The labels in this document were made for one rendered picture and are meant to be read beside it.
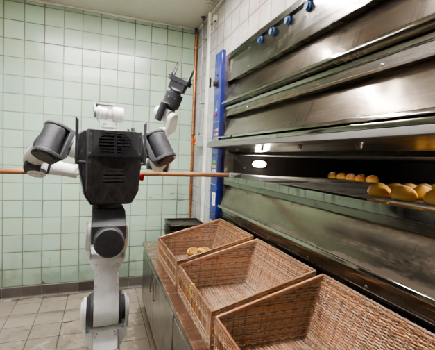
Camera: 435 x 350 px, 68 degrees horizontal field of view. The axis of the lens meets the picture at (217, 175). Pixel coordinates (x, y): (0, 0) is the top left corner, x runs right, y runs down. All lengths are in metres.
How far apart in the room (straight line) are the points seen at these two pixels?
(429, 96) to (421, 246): 0.45
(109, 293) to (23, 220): 1.90
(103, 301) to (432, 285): 1.21
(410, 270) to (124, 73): 2.82
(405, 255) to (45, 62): 3.02
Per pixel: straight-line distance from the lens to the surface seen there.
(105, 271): 1.53
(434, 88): 1.14
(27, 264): 3.41
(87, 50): 3.34
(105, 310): 1.56
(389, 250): 1.23
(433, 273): 1.13
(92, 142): 1.27
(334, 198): 1.39
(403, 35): 1.22
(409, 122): 0.98
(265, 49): 2.08
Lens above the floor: 1.31
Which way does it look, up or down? 3 degrees down
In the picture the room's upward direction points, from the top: 2 degrees clockwise
